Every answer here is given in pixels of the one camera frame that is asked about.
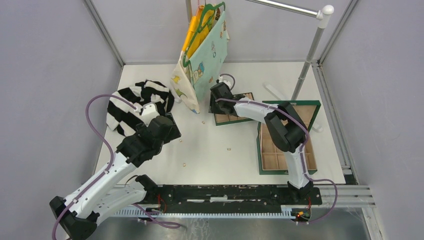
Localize white slotted cable duct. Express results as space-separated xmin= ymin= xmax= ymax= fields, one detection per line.
xmin=112 ymin=206 xmax=296 ymax=220

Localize small green jewelry tray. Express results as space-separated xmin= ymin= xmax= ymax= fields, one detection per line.
xmin=208 ymin=92 xmax=254 ymax=126

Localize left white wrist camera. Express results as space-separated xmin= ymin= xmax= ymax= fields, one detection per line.
xmin=134 ymin=102 xmax=160 ymax=126

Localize cream cartoon print cloth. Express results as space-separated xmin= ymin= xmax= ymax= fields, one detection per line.
xmin=170 ymin=51 xmax=200 ymax=114

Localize mint cartoon print cloth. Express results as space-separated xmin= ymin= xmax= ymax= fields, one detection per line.
xmin=189 ymin=11 xmax=229 ymax=102

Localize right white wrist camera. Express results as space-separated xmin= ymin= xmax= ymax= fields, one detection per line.
xmin=216 ymin=76 xmax=232 ymax=88

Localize silver clothes rack pole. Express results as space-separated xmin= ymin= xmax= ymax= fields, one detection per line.
xmin=250 ymin=0 xmax=335 ymax=101

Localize large green jewelry box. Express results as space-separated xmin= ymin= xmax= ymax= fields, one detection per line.
xmin=256 ymin=100 xmax=321 ymax=175

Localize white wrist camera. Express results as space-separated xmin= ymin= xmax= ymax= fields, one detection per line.
xmin=134 ymin=102 xmax=160 ymax=126
xmin=216 ymin=76 xmax=232 ymax=88

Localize green plastic hanger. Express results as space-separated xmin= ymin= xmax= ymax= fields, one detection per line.
xmin=181 ymin=1 xmax=226 ymax=68

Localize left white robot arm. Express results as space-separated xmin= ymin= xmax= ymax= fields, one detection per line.
xmin=49 ymin=113 xmax=181 ymax=240

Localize black white striped garment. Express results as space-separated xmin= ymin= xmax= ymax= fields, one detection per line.
xmin=106 ymin=79 xmax=175 ymax=137

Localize yellow garment on hanger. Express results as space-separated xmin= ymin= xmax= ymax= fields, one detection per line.
xmin=182 ymin=5 xmax=215 ymax=59

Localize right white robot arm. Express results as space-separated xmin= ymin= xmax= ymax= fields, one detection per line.
xmin=210 ymin=82 xmax=314 ymax=204

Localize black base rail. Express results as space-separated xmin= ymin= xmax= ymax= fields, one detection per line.
xmin=141 ymin=185 xmax=323 ymax=214

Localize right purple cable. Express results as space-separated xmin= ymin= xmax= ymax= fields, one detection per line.
xmin=215 ymin=73 xmax=339 ymax=226

